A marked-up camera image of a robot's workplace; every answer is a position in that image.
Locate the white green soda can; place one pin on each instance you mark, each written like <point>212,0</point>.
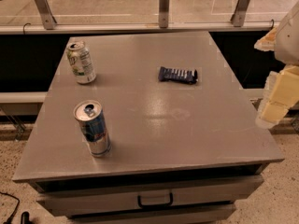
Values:
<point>81,62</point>

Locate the left metal railing bracket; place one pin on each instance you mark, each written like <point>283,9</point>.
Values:
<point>47,18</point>

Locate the dark blue snack wrapper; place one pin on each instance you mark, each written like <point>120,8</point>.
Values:
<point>178,75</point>

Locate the middle metal railing bracket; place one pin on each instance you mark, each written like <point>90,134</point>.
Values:
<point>163,13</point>

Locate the black drawer handle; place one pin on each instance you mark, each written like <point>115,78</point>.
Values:
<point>155,201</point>

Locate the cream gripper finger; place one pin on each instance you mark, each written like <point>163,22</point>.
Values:
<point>280,94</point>
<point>267,42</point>

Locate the grey drawer cabinet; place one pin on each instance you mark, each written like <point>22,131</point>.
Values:
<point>197,141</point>

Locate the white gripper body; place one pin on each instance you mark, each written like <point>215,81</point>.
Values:
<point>289,43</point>

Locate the blue silver redbull can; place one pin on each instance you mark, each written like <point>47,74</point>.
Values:
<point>90,117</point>

